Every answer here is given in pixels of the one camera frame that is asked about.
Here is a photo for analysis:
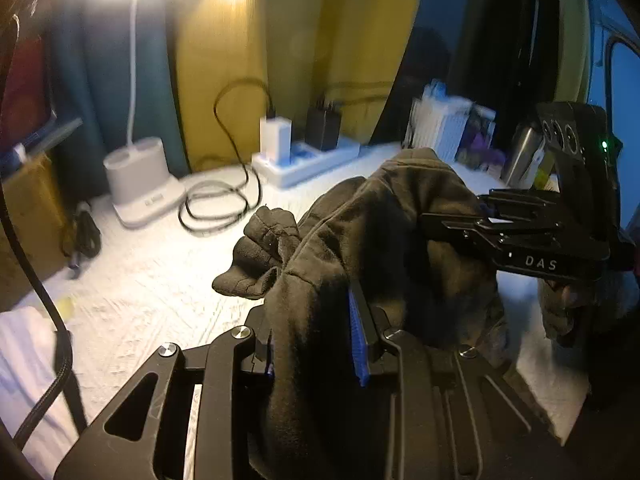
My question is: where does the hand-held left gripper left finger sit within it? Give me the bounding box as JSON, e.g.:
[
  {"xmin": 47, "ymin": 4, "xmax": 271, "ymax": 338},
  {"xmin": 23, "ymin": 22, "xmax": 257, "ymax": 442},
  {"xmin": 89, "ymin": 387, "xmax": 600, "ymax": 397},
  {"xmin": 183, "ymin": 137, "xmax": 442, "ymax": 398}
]
[{"xmin": 54, "ymin": 305, "xmax": 276, "ymax": 480}]

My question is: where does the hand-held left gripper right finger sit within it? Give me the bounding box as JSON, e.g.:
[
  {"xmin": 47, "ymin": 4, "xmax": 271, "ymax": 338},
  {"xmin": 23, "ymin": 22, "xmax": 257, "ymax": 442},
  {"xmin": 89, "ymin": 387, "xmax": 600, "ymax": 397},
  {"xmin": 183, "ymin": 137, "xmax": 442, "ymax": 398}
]
[{"xmin": 347, "ymin": 280, "xmax": 568, "ymax": 480}]

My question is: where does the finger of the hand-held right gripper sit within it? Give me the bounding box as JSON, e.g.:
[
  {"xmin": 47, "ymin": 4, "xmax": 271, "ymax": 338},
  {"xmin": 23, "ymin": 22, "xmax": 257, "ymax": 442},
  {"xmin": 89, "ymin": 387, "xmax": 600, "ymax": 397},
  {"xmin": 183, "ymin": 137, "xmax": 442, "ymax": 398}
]
[
  {"xmin": 477, "ymin": 189, "xmax": 561, "ymax": 233},
  {"xmin": 420, "ymin": 212, "xmax": 507, "ymax": 250}
]

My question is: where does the brown printed t-shirt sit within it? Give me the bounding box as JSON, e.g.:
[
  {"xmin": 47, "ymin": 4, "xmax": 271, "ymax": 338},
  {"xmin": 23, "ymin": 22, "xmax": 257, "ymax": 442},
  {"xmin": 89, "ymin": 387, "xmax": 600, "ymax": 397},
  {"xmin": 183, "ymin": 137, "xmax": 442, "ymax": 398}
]
[{"xmin": 212, "ymin": 147, "xmax": 511, "ymax": 480}]

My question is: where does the steel tumbler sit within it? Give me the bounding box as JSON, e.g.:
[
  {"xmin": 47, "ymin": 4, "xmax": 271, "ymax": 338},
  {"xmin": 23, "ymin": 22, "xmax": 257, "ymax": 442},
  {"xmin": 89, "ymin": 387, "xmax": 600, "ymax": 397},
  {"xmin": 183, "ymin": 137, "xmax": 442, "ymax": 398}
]
[{"xmin": 501, "ymin": 122, "xmax": 546, "ymax": 188}]

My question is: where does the purple packet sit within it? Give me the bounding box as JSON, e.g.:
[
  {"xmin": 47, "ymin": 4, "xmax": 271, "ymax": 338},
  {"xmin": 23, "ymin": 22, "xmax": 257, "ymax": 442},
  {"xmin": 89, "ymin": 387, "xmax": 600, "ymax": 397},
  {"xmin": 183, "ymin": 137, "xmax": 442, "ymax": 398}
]
[{"xmin": 457, "ymin": 107, "xmax": 503, "ymax": 171}]

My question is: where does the white plastic basket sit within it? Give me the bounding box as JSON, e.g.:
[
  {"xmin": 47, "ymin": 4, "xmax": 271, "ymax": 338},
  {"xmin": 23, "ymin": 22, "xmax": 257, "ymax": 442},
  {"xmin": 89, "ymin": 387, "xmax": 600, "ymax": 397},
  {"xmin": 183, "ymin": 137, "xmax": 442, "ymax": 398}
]
[{"xmin": 411, "ymin": 82, "xmax": 473, "ymax": 161}]

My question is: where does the narrow yellow curtain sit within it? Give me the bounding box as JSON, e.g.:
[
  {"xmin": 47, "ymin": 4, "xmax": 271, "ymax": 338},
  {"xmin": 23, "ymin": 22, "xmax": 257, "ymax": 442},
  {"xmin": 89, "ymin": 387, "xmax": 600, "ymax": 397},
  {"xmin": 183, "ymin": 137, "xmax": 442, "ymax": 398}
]
[{"xmin": 547, "ymin": 0, "xmax": 598, "ymax": 111}]

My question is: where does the black charger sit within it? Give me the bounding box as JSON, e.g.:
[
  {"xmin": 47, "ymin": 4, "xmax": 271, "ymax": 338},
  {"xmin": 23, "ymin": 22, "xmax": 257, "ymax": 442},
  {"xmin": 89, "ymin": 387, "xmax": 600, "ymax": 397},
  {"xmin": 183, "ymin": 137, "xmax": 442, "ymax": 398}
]
[{"xmin": 306, "ymin": 105, "xmax": 342, "ymax": 152}]

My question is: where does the white power strip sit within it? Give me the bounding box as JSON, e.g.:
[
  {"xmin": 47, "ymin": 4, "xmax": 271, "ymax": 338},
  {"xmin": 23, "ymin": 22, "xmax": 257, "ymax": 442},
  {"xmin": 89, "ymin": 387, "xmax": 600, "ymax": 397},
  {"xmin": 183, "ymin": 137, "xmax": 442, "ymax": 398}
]
[{"xmin": 251, "ymin": 137, "xmax": 362, "ymax": 190}]

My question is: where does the white desk lamp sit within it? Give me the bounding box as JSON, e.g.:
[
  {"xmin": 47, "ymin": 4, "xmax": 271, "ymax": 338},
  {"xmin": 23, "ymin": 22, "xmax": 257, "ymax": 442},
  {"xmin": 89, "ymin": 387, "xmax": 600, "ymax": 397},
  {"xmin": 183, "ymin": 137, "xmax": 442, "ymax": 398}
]
[{"xmin": 70, "ymin": 0, "xmax": 221, "ymax": 228}]

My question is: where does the white charger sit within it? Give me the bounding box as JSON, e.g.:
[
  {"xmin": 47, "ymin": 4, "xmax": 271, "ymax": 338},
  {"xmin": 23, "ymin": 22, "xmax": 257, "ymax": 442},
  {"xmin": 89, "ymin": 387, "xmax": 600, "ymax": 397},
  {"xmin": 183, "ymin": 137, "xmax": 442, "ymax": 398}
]
[{"xmin": 260, "ymin": 115, "xmax": 293, "ymax": 166}]

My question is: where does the white cloth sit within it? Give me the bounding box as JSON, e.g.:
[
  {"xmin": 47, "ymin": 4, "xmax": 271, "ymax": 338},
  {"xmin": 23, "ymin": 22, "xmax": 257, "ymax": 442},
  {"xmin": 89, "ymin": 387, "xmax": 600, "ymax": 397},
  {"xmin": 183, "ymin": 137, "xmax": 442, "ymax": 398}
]
[{"xmin": 0, "ymin": 307, "xmax": 88, "ymax": 466}]

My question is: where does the cardboard box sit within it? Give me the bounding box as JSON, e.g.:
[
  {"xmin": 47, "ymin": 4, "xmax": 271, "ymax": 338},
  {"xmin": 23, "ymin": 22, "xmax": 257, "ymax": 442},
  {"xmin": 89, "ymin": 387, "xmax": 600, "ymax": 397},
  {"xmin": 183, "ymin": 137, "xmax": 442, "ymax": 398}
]
[{"xmin": 0, "ymin": 152, "xmax": 71, "ymax": 311}]

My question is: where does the wide yellow curtain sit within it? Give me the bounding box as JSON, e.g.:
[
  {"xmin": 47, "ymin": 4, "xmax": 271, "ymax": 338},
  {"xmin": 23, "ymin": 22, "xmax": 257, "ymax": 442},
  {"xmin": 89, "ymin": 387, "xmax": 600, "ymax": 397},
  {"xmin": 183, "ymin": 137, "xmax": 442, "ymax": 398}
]
[{"xmin": 175, "ymin": 0, "xmax": 431, "ymax": 171}]

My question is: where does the grey tablet stand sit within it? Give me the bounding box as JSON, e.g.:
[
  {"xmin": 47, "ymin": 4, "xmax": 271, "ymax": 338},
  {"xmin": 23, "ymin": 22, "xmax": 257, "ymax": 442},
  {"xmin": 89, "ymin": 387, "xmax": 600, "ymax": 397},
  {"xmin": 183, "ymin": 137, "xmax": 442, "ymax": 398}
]
[{"xmin": 0, "ymin": 117, "xmax": 83, "ymax": 166}]

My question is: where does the teal curtain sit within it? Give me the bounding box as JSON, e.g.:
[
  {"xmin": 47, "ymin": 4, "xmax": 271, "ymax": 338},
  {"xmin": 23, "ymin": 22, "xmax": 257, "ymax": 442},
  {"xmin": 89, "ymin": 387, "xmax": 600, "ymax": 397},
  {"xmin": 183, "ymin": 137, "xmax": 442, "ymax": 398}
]
[{"xmin": 47, "ymin": 0, "xmax": 191, "ymax": 196}]

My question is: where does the tablet with red screen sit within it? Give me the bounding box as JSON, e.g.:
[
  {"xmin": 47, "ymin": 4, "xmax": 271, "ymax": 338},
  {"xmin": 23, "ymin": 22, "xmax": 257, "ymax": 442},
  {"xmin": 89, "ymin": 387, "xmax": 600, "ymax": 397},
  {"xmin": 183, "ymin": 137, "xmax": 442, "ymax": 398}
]
[{"xmin": 0, "ymin": 35, "xmax": 58, "ymax": 131}]

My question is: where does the black charger cable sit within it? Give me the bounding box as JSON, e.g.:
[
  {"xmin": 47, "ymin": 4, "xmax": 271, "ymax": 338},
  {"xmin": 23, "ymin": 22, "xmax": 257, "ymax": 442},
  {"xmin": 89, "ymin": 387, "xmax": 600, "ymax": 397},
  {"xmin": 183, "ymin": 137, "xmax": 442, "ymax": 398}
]
[{"xmin": 320, "ymin": 80, "xmax": 396, "ymax": 111}]

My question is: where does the black braided cable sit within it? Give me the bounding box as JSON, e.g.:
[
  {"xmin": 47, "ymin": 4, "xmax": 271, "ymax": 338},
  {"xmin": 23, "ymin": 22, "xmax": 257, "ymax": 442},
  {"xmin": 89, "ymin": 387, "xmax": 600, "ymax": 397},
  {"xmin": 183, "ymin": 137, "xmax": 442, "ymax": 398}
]
[{"xmin": 0, "ymin": 15, "xmax": 73, "ymax": 453}]

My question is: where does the small black cable bundle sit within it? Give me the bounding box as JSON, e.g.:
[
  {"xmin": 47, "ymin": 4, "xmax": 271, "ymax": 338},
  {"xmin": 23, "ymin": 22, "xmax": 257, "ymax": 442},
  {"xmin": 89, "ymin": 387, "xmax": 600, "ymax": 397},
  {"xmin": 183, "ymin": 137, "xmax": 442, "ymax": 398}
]
[{"xmin": 67, "ymin": 202, "xmax": 102, "ymax": 278}]

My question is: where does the coiled black charging cable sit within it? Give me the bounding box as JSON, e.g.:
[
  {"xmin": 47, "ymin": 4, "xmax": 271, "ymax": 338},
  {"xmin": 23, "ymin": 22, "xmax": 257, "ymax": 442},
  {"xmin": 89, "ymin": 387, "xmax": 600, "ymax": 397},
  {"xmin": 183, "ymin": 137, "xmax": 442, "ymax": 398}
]
[{"xmin": 179, "ymin": 77, "xmax": 276, "ymax": 235}]

